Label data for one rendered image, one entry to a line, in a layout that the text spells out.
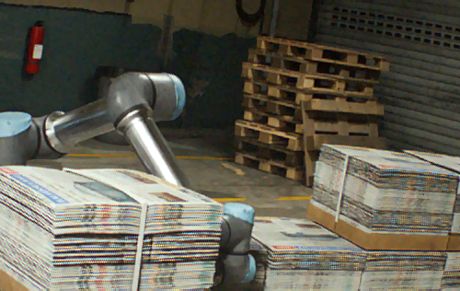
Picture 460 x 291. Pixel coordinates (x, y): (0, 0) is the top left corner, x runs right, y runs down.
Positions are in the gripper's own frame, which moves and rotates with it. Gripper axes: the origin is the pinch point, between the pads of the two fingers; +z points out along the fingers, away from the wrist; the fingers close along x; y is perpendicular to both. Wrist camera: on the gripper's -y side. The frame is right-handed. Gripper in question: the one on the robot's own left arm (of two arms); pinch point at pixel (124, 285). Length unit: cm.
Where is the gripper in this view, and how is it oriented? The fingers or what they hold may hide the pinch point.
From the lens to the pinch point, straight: 199.0
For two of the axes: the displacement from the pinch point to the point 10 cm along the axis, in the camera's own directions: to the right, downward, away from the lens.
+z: -7.5, -0.2, -6.6
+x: 6.4, 2.0, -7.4
